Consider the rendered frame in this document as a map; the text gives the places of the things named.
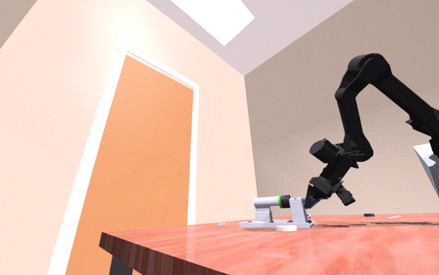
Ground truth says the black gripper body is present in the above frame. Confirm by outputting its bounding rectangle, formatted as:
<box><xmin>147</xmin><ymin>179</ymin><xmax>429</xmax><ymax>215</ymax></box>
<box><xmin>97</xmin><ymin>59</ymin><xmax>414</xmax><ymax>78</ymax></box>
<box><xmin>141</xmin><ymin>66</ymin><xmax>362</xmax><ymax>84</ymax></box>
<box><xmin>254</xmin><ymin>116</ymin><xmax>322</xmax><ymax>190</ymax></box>
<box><xmin>309</xmin><ymin>166</ymin><xmax>344</xmax><ymax>198</ymax></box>

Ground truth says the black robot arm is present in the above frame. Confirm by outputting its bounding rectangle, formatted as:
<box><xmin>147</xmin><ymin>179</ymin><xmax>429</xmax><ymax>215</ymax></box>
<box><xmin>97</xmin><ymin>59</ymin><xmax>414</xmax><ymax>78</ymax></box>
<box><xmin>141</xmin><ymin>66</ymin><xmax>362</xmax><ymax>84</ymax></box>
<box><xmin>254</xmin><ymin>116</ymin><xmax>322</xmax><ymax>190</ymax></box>
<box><xmin>310</xmin><ymin>53</ymin><xmax>439</xmax><ymax>176</ymax></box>

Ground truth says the white flat washer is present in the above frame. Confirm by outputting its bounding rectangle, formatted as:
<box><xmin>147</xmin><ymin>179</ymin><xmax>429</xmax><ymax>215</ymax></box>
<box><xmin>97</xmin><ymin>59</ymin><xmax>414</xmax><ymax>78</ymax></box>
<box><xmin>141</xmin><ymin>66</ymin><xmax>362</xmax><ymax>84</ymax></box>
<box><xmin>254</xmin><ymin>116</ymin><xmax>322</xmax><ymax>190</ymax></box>
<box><xmin>276</xmin><ymin>225</ymin><xmax>297</xmax><ymax>232</ymax></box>

